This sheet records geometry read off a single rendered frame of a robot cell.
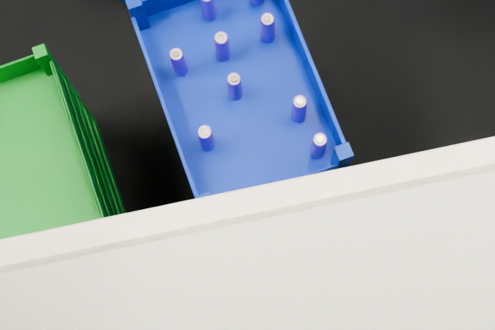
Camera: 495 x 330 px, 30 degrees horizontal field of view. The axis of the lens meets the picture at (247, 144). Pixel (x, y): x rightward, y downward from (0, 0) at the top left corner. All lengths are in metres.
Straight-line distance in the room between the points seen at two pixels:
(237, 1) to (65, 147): 0.35
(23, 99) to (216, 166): 0.38
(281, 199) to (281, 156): 1.06
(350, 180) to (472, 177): 0.02
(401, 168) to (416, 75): 1.62
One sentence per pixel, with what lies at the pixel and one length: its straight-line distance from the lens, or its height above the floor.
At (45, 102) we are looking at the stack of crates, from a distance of 1.44.
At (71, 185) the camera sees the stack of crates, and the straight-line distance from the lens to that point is 1.40.
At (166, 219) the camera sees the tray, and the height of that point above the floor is 1.51.
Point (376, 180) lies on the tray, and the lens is 0.15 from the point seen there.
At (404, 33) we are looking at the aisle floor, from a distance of 1.80.
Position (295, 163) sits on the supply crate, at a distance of 1.21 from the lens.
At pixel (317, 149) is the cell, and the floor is 0.53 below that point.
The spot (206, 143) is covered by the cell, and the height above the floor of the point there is 0.53.
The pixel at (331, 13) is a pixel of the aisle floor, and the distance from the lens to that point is 1.80.
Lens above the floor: 1.65
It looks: 75 degrees down
